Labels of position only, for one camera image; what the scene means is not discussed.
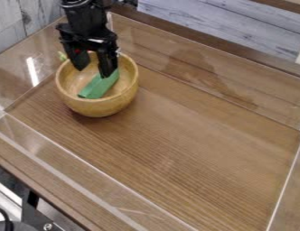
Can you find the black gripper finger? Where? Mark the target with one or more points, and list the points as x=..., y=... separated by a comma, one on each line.
x=78, y=55
x=108, y=57

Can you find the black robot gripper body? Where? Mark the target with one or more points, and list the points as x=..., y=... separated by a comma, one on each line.
x=85, y=33

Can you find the green rectangular block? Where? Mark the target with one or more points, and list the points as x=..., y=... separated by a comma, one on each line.
x=98, y=86

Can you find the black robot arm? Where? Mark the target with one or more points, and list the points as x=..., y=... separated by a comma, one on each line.
x=82, y=2

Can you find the brown wooden bowl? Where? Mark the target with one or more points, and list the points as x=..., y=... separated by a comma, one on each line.
x=72, y=80

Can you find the red toy apple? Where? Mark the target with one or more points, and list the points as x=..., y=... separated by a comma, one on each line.
x=62, y=56

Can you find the clear acrylic tray wall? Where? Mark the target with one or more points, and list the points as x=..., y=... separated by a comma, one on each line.
x=105, y=171

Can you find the black table leg bracket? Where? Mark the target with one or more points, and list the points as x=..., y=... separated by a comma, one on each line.
x=33, y=217

